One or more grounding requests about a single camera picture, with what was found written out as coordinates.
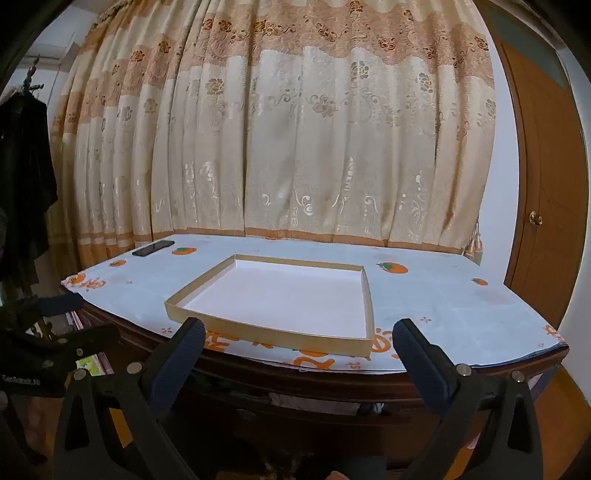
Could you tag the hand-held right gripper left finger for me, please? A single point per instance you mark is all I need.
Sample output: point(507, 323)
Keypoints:
point(194, 339)

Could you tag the wooden tray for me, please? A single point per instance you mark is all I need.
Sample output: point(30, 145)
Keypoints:
point(277, 300)

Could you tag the curtain tassel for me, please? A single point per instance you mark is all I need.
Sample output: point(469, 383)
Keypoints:
point(474, 244)

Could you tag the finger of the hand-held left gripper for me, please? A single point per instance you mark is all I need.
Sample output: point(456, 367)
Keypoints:
point(62, 303)
point(87, 339)

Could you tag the colourful papers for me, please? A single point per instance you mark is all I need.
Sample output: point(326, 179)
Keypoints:
point(90, 323)

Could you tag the brown wooden door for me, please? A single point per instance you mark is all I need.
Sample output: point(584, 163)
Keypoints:
point(540, 138)

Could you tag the beige floral curtain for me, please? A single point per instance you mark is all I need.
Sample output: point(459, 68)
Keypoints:
point(277, 138)

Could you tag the dark wooden table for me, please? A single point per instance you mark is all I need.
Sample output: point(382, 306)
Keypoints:
point(300, 381)

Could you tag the brass door knob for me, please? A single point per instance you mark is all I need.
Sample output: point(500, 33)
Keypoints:
point(535, 218)

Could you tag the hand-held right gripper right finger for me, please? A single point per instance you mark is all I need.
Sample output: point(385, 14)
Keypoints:
point(418, 355)

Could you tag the dark hanging clothing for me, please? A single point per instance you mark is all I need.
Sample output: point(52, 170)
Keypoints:
point(23, 184)

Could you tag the coat stand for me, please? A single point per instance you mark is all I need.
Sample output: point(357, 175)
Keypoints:
point(30, 76)

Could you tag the black smartphone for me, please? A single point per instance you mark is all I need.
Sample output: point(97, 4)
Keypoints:
point(152, 248)

